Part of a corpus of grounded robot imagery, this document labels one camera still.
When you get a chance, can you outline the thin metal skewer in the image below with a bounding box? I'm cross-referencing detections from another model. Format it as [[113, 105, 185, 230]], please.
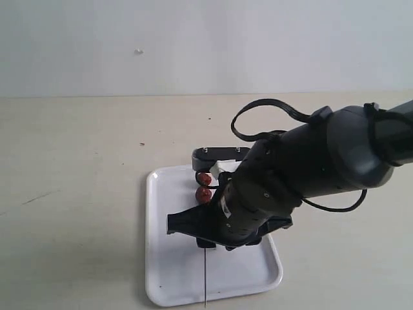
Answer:
[[203, 248, 207, 309]]

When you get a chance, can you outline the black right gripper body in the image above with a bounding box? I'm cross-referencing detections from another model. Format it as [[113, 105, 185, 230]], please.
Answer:
[[166, 172, 293, 251]]

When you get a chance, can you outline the black right camera cable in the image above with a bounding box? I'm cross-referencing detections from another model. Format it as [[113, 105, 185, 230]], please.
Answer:
[[195, 98, 368, 213]]

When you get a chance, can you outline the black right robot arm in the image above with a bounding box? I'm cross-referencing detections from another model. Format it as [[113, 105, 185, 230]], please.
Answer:
[[166, 99, 412, 251]]

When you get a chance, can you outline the dark red meatball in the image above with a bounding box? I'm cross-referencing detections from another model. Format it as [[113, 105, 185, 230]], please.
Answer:
[[196, 172, 212, 187]]

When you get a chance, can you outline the white rectangular plastic tray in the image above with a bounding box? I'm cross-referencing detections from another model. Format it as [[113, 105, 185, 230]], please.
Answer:
[[145, 165, 283, 307]]

